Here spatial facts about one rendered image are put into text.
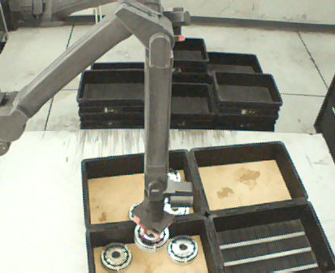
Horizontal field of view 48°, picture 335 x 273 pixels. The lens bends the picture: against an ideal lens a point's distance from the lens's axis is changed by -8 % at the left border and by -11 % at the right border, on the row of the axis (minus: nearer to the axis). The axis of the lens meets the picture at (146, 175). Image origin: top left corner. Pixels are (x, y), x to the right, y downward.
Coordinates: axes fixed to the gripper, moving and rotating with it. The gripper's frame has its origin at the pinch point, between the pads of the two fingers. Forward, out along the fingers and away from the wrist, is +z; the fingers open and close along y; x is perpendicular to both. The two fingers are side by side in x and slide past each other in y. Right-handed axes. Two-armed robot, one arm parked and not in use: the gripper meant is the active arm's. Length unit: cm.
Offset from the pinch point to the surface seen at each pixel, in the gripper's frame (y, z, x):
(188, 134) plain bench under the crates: 28, 29, -67
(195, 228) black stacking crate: -7.1, 11.8, -15.8
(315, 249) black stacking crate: -47, 13, -35
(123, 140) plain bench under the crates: 48, 30, -45
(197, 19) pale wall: 144, 93, -277
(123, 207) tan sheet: 19.4, 16.8, -10.3
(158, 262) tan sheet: -3.5, 16.5, 0.1
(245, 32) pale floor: 97, 99, -298
